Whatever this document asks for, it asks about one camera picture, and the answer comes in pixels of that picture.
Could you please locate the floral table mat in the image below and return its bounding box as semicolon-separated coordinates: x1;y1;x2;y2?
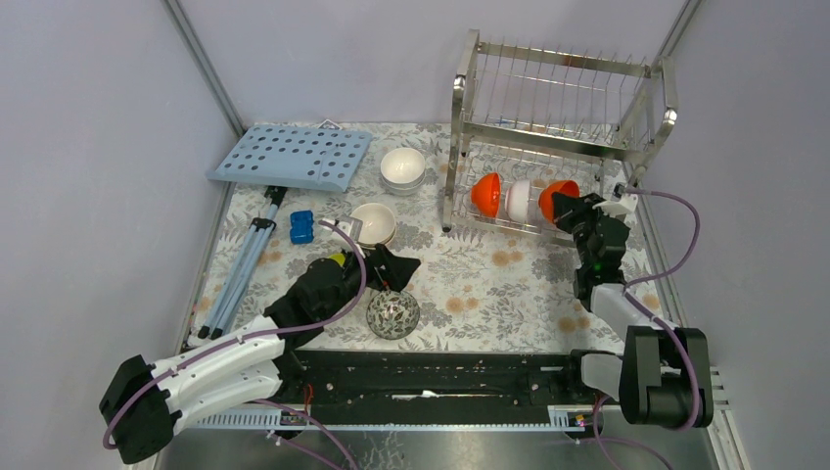
188;122;669;356

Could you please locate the blue perforated tray stand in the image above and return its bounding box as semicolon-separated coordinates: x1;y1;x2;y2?
197;124;373;339

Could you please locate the white pink bowl in rack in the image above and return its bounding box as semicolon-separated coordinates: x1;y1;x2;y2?
505;179;530;224

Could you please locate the stainless steel dish rack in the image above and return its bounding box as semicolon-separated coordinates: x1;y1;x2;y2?
441;29;679;246

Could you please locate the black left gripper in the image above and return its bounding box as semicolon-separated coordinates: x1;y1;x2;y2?
320;240;420;320

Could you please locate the white bowl front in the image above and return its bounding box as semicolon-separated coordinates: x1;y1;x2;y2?
380;171;426;196

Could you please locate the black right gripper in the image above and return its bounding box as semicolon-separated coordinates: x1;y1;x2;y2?
552;192;613;268

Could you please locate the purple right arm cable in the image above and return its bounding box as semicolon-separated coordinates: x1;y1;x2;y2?
593;188;704;470

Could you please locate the white slotted cable duct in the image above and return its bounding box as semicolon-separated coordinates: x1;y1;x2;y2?
190;406;591;434

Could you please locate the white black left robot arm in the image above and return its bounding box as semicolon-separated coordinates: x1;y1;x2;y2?
99;244;421;465

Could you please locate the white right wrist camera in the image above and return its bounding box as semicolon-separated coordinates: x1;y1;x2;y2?
593;183;639;219

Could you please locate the blue toy block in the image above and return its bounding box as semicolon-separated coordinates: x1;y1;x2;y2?
290;210;314;245

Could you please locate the leopard pattern bowl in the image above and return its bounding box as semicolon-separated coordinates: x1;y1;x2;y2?
366;290;421;341

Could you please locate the lime green bowl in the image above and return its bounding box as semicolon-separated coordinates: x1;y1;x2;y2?
328;253;346;267

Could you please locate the orange bowl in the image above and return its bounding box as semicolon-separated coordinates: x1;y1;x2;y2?
538;179;581;225
470;172;501;217

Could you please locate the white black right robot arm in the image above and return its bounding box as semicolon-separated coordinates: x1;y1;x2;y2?
541;188;715;431

